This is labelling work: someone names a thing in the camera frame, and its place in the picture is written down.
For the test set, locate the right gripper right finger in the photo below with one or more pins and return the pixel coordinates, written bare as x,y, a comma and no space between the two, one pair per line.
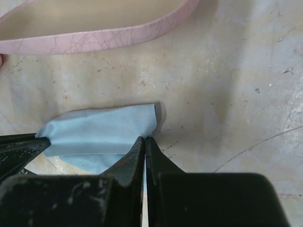
179,199

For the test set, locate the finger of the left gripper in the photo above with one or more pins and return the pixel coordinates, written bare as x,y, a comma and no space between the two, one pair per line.
16,151

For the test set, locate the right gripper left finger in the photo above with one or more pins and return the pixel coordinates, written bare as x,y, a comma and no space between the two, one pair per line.
113,198

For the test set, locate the light blue cleaning cloth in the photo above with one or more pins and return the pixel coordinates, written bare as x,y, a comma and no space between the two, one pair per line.
94,139

